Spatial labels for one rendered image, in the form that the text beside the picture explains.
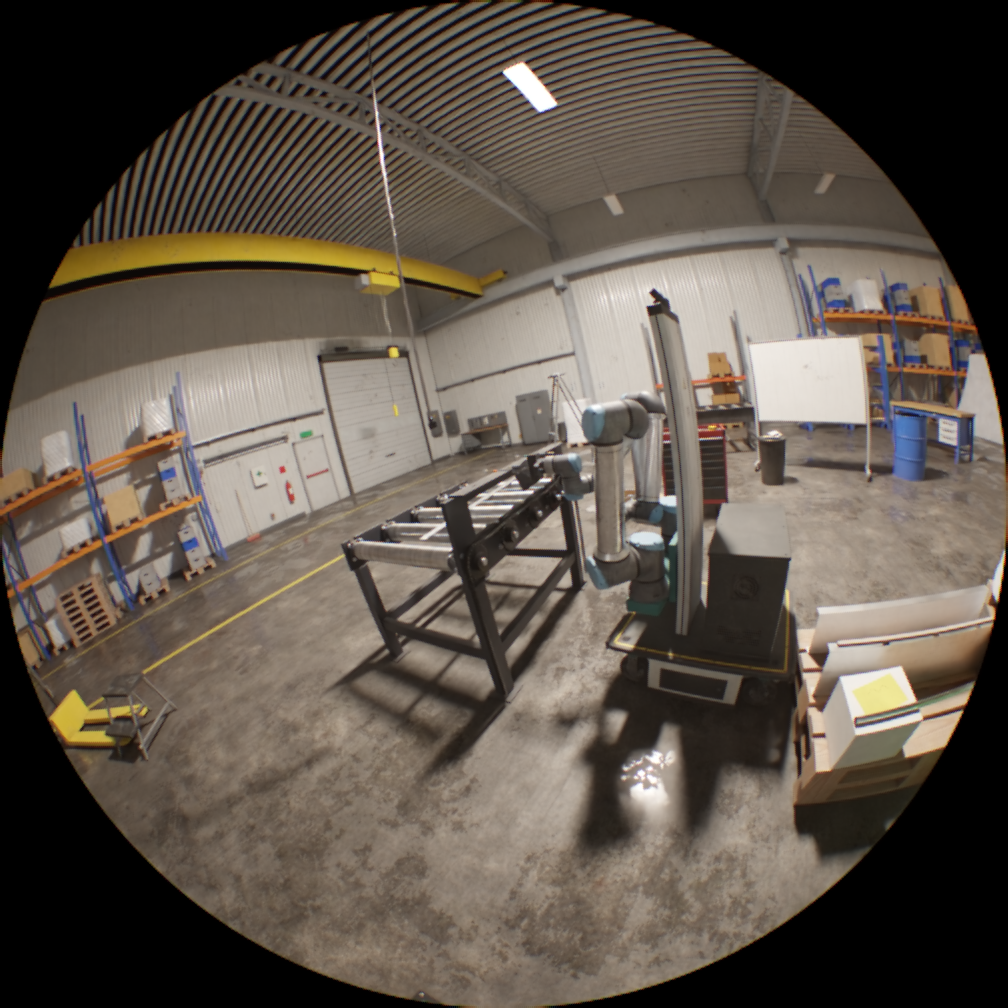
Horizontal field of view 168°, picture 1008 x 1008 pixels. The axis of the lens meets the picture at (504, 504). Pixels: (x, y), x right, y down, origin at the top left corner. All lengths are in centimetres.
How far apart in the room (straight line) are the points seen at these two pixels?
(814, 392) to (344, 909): 649
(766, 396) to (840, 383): 125
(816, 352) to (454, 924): 625
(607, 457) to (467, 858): 162
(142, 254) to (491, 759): 832
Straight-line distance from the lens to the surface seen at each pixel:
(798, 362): 569
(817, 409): 570
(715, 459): 377
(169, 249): 796
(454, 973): 156
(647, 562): 143
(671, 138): 1149
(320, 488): 1117
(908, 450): 594
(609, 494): 120
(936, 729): 182
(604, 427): 110
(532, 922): 150
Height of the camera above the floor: 148
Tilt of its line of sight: 15 degrees down
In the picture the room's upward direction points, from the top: 13 degrees counter-clockwise
